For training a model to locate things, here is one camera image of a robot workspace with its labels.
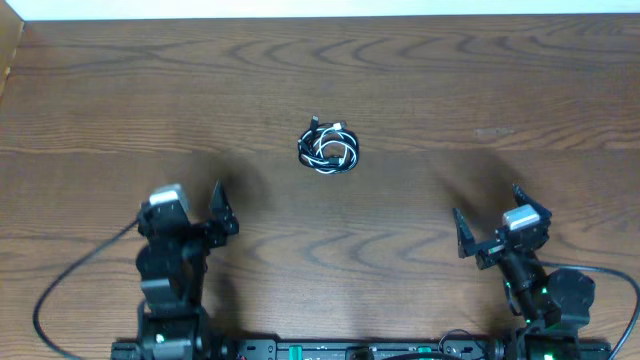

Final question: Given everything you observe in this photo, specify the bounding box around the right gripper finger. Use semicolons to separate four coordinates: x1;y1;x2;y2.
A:
452;208;476;258
512;184;552;219

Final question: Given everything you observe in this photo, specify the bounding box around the white USB cable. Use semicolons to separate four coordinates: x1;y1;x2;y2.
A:
304;120;358;174

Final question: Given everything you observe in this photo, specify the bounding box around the thick black USB cable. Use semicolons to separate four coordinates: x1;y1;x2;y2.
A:
298;115;361;175

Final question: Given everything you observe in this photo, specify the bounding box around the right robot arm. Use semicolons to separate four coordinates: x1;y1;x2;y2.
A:
453;185;612;360

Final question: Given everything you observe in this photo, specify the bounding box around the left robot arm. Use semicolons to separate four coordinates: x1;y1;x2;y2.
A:
110;182;239;360

